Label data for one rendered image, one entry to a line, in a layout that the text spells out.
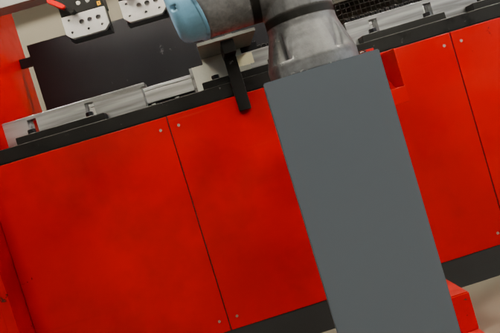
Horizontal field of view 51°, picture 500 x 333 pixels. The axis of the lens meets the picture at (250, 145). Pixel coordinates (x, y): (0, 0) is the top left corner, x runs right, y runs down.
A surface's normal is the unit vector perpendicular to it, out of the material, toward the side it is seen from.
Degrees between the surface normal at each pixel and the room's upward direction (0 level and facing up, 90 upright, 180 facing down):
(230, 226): 90
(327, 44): 72
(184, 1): 98
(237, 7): 129
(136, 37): 90
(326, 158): 90
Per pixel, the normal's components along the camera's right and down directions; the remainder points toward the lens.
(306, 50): -0.29, -0.19
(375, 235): -0.04, 0.05
